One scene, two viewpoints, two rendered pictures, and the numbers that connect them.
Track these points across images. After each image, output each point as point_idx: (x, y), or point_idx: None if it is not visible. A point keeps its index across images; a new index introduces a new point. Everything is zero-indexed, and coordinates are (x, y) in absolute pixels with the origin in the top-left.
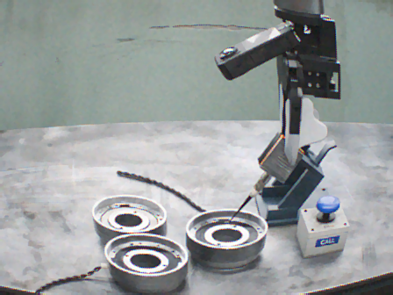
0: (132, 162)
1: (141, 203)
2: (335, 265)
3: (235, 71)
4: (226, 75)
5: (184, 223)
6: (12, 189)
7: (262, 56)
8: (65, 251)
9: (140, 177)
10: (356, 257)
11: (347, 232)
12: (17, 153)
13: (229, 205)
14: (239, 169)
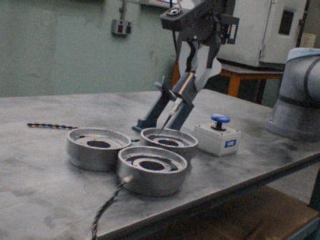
0: (28, 118)
1: (92, 133)
2: (246, 160)
3: (183, 25)
4: (178, 28)
5: None
6: None
7: (198, 14)
8: (63, 186)
9: (50, 125)
10: (253, 155)
11: (240, 136)
12: None
13: (126, 133)
14: (102, 117)
